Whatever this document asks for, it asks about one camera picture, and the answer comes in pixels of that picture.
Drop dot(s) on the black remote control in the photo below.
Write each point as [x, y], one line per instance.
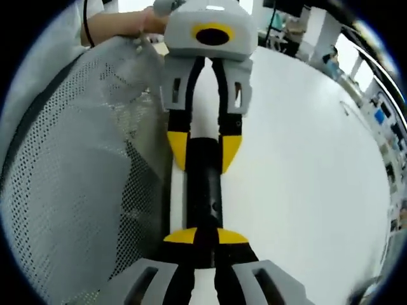
[205, 190]

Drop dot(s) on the grey mesh laundry bag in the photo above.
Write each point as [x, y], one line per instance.
[79, 174]

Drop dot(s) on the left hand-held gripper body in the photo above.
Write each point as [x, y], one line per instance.
[184, 41]

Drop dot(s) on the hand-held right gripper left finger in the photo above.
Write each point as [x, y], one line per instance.
[178, 254]

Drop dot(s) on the person's left hand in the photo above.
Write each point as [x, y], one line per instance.
[154, 22]

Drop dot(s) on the person's white shirt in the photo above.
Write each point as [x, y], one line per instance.
[38, 47]

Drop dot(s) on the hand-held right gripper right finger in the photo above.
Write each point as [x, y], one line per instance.
[235, 254]

